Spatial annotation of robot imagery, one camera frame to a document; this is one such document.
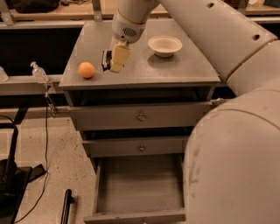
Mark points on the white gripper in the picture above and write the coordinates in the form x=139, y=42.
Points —
x=126, y=30

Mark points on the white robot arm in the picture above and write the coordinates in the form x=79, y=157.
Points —
x=231, y=167

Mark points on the grey drawer cabinet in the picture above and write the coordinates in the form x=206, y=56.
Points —
x=184, y=77

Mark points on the grey top drawer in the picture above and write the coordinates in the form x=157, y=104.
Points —
x=136, y=116

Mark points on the grey middle drawer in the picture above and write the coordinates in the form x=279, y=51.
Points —
x=135, y=146

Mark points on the grey open bottom drawer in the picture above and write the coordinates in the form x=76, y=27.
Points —
x=139, y=190

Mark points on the orange fruit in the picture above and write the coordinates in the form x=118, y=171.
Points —
x=86, y=70

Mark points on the white paper bowl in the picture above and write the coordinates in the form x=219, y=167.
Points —
x=164, y=46

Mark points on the left clear sanitizer pump bottle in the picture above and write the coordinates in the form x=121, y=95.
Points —
x=39, y=73

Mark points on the clear bottle far left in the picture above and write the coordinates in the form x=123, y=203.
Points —
x=3, y=75

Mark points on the black stand base left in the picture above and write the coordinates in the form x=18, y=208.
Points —
x=14, y=179

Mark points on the folded cloth on rail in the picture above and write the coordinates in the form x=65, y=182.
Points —
x=217, y=102

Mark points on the black bar handle bottom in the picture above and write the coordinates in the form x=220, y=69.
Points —
x=68, y=201

